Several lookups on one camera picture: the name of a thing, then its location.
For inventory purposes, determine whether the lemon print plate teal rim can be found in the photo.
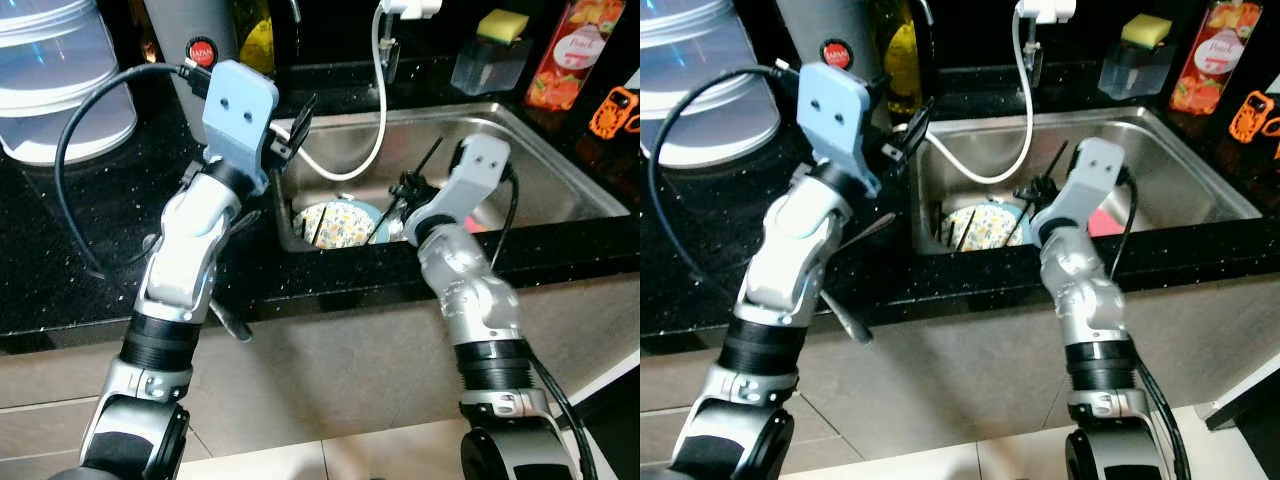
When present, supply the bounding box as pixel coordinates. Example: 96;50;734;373
940;200;1036;251
293;197;406;251

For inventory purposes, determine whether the yellow oil bottle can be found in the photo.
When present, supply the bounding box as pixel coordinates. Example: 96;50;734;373
872;0;926;116
232;0;276;76

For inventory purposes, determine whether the grey flask red badge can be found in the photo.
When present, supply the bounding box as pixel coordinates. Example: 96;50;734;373
140;0;241;146
775;0;891;111

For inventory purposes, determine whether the clear plastic sponge holder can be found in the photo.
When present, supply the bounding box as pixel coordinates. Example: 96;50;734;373
450;40;529;96
1097;43;1173;99

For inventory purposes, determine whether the stainless steel sink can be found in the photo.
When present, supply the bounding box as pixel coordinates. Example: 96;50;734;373
910;105;1263;256
272;100;631;253

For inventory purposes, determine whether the white tap head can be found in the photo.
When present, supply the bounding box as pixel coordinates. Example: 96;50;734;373
1018;0;1078;23
385;0;444;21

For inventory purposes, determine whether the yellow green sponge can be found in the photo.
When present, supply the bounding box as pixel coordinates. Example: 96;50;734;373
477;10;531;46
1120;13;1173;49

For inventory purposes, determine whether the steel knife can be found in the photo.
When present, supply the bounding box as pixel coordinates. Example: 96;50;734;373
818;288;876;348
205;295;254;344

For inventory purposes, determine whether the peach dish soap bottle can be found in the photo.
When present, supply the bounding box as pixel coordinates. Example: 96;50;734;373
522;0;626;111
1168;0;1263;116

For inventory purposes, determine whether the translucent white water container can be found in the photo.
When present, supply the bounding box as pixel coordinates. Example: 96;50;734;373
0;0;139;166
640;0;781;169

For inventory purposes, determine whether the orange black plastic tool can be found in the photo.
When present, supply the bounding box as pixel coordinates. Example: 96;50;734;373
588;85;641;138
1230;90;1280;141

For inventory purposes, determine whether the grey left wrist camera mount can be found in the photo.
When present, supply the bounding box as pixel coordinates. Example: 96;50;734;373
798;62;881;198
203;60;281;196

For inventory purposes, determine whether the white tap hose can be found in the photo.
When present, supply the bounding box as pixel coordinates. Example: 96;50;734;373
915;10;1031;186
275;5;391;183

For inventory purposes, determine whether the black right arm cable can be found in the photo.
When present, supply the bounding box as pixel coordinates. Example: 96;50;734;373
1105;170;1196;480
490;165;601;480

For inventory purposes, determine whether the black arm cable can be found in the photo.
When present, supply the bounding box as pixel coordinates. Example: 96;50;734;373
647;65;806;301
490;165;601;480
52;62;211;281
1105;170;1196;480

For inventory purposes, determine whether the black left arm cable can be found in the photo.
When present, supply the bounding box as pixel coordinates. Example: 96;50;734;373
52;62;211;281
647;65;806;301

